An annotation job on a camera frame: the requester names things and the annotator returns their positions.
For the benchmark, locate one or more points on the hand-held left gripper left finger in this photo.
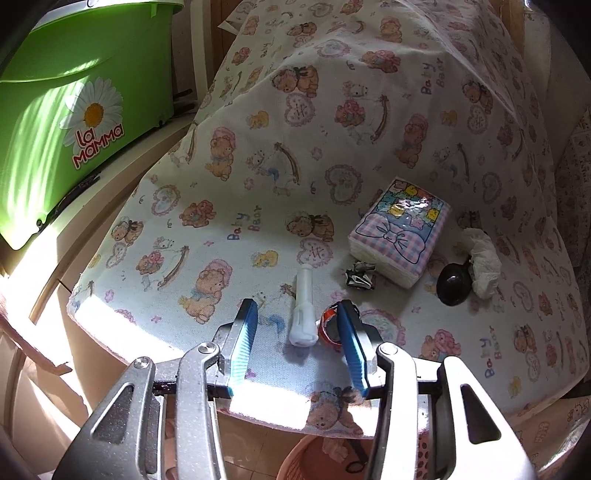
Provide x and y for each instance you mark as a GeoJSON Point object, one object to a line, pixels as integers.
{"type": "Point", "coordinates": [242, 346]}

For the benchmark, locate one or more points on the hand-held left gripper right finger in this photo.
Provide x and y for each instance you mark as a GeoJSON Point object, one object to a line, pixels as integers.
{"type": "Point", "coordinates": [353, 350]}

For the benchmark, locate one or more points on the white plastic tube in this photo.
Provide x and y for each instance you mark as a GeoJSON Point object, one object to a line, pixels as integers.
{"type": "Point", "coordinates": [302, 318]}

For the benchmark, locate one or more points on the pink plastic basket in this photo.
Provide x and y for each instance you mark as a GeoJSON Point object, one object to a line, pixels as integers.
{"type": "Point", "coordinates": [295, 461]}

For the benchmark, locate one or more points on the crumpled silver foil wrapper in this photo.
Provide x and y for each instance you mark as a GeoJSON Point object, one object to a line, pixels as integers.
{"type": "Point", "coordinates": [360, 276]}

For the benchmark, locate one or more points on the black round object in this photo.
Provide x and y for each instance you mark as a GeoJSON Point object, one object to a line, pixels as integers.
{"type": "Point", "coordinates": [453, 284]}

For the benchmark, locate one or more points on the pastel tissue pack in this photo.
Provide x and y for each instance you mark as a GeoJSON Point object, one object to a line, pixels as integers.
{"type": "Point", "coordinates": [397, 230]}

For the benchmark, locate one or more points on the small crumpled white tissue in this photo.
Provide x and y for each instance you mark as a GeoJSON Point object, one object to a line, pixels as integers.
{"type": "Point", "coordinates": [485, 263]}

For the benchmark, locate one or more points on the white cabinet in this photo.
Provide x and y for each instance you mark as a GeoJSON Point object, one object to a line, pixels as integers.
{"type": "Point", "coordinates": [134, 147]}

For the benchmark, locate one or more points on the black strip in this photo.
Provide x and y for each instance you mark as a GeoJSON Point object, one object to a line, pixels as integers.
{"type": "Point", "coordinates": [76, 191]}

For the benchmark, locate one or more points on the bear print cloth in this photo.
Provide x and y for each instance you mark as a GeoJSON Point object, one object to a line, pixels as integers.
{"type": "Point", "coordinates": [323, 115]}

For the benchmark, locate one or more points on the red print cloth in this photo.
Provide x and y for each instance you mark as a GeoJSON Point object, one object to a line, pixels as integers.
{"type": "Point", "coordinates": [575, 198]}

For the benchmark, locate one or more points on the green storage box white lid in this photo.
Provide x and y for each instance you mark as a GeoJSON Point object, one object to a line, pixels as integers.
{"type": "Point", "coordinates": [46, 138]}

